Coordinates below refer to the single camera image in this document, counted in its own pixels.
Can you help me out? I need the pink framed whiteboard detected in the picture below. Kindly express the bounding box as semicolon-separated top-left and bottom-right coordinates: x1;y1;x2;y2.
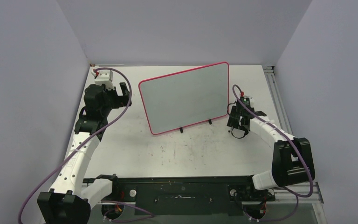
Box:
138;62;229;135

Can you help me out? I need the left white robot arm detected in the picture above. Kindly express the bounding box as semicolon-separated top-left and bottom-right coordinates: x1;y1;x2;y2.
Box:
37;81;132;224

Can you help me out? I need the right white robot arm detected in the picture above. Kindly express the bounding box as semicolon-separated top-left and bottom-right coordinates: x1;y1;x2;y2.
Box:
227;105;315;200

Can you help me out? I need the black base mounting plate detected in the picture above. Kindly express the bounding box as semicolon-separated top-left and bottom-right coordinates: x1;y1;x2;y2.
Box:
103;175;275;216

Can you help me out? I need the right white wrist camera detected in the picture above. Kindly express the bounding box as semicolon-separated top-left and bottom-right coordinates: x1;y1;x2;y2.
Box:
240;91;255;108

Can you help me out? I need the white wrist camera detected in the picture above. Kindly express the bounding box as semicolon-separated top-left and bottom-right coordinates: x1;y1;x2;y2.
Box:
240;91;255;108
94;70;113;88

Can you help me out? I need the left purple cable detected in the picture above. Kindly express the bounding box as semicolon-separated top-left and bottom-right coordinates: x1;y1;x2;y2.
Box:
18;67;133;224

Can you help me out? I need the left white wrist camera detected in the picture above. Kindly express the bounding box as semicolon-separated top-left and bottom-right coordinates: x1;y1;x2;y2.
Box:
94;70;113;88

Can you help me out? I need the aluminium rail frame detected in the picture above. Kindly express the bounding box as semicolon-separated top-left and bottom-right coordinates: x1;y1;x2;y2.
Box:
82;65;323;224

